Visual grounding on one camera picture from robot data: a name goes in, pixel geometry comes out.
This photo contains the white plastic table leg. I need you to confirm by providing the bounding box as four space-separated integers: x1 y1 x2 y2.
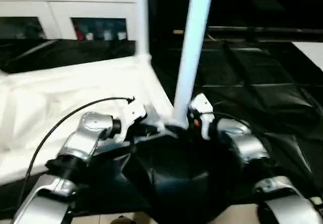
169 0 216 129
135 0 152 63

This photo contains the white plastic table top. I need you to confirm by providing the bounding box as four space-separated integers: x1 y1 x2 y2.
0 53 177 185

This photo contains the black plastic mat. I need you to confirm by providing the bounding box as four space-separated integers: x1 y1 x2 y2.
0 32 323 222

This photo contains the black bar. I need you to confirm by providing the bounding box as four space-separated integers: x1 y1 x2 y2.
207 26 323 38

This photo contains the white cabinet with glass doors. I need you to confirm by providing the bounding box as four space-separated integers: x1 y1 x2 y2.
0 0 140 40

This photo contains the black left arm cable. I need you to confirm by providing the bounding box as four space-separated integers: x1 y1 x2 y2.
15 97 136 209

